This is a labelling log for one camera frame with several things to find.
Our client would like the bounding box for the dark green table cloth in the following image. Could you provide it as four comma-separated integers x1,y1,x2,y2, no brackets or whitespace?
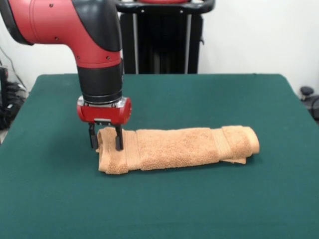
0,73,319,239

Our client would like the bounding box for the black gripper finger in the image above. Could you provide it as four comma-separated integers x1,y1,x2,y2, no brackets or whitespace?
88,123,98,149
114,124,124,151

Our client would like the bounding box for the tan terry towel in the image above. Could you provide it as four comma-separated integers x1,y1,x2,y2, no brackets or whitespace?
96,125,261,175

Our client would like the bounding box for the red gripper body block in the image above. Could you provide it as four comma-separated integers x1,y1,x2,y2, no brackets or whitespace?
76,96,132,125

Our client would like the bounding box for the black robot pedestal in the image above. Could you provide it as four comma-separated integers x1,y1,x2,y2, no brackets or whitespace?
115,0,215,75

